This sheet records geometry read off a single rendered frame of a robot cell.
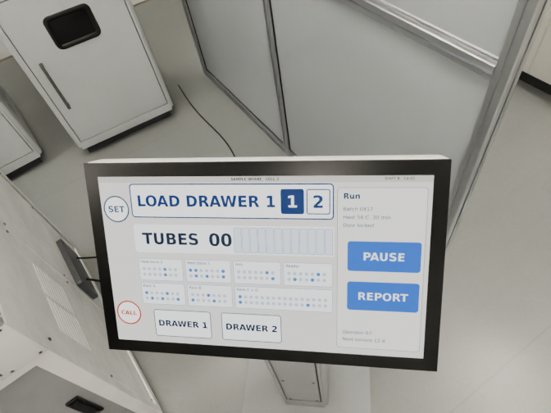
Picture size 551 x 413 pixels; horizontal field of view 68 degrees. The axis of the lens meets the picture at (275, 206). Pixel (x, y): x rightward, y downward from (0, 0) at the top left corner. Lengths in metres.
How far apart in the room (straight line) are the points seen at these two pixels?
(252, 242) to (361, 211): 0.16
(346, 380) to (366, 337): 0.98
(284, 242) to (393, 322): 0.19
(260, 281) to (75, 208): 1.90
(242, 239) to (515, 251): 1.56
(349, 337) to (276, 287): 0.13
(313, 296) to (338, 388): 1.01
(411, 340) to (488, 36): 0.67
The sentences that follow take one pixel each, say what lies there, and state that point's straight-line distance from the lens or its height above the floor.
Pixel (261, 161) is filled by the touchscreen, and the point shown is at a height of 1.20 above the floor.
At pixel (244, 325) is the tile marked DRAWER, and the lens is 0.65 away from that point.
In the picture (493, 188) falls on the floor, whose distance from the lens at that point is 2.19.
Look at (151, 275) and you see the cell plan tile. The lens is 0.66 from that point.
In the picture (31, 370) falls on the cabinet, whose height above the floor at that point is 0.75.
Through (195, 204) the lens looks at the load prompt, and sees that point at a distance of 0.60.
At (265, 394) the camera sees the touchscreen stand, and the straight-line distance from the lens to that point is 1.62.
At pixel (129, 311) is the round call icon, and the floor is 1.02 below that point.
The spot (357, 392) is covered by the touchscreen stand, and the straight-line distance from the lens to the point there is 1.60.
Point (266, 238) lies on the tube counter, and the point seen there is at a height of 1.11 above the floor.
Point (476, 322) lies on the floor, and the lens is 1.80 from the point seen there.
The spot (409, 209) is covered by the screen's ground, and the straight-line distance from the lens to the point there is 0.57.
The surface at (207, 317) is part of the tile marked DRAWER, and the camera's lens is 0.66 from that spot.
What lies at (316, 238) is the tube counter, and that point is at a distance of 0.57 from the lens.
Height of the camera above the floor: 1.60
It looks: 52 degrees down
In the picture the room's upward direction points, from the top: 12 degrees counter-clockwise
